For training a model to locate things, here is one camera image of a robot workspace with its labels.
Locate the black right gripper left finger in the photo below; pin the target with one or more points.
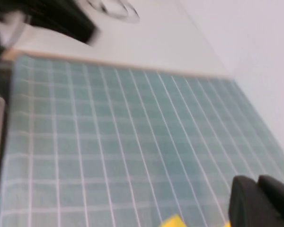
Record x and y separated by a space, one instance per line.
248 205

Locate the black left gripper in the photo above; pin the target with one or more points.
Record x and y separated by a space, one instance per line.
66 21

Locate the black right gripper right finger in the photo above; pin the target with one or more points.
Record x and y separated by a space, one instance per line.
279 196

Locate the yellow plastic cup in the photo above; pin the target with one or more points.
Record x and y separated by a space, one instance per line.
174 221

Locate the green white grid tablecloth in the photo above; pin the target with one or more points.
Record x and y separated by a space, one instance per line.
109 142

